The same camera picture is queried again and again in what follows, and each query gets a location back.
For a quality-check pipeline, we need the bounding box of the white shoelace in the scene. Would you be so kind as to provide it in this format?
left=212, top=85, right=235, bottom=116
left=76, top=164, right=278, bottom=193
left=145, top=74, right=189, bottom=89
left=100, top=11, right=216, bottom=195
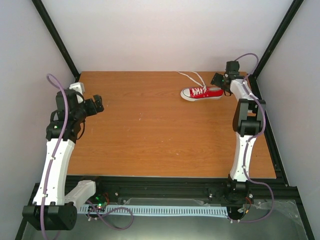
left=177, top=71, right=207, bottom=102

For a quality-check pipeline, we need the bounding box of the red canvas sneaker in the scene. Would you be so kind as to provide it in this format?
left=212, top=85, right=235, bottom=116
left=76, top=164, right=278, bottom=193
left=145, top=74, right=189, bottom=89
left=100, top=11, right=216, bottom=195
left=180, top=87, right=224, bottom=102

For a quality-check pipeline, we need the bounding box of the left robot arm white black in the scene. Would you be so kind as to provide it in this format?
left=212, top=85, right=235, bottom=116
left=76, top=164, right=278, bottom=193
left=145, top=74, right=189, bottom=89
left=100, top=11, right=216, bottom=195
left=22, top=89, right=104, bottom=231

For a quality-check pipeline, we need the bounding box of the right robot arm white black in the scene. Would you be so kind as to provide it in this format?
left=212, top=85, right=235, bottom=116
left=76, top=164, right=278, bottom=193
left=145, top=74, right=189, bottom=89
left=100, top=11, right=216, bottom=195
left=211, top=60, right=266, bottom=203

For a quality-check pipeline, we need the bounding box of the green lit circuit board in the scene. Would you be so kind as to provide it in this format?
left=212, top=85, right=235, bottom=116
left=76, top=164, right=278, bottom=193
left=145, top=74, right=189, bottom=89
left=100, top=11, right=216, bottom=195
left=89, top=192, right=110, bottom=213

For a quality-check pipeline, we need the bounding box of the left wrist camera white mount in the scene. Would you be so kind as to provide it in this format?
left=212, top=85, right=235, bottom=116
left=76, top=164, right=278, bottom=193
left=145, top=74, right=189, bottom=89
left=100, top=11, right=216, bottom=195
left=68, top=82, right=85, bottom=104

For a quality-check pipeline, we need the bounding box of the left black frame post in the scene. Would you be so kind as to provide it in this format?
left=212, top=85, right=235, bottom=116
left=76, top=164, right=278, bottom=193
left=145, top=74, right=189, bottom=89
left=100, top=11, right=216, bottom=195
left=31, top=0, right=81, bottom=82

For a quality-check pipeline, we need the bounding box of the black frame post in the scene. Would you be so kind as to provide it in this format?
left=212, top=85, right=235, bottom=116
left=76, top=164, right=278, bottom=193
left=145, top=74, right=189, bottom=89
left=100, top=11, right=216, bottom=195
left=31, top=0, right=81, bottom=82
left=252, top=0, right=304, bottom=80

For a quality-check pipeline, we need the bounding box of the right black frame post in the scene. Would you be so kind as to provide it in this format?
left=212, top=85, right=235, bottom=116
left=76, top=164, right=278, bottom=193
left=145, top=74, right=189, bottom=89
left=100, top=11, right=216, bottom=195
left=252, top=0, right=304, bottom=80

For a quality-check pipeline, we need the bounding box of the black aluminium frame base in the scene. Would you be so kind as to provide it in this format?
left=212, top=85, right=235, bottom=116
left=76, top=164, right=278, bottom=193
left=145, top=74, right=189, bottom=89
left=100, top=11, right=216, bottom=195
left=16, top=76, right=314, bottom=240

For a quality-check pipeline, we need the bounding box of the light blue cable duct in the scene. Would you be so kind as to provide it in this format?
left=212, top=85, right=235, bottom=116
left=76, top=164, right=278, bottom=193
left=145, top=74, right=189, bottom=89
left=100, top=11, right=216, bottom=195
left=77, top=204, right=228, bottom=218

